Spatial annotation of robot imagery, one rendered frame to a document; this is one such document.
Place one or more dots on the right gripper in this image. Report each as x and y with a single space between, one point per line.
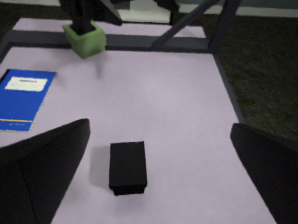
104 11

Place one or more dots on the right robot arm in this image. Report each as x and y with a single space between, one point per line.
79 27

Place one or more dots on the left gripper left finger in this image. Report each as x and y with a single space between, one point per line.
35 173

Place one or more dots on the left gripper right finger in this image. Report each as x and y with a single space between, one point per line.
271 162

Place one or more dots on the blue spiral notebook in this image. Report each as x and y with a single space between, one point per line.
22 95

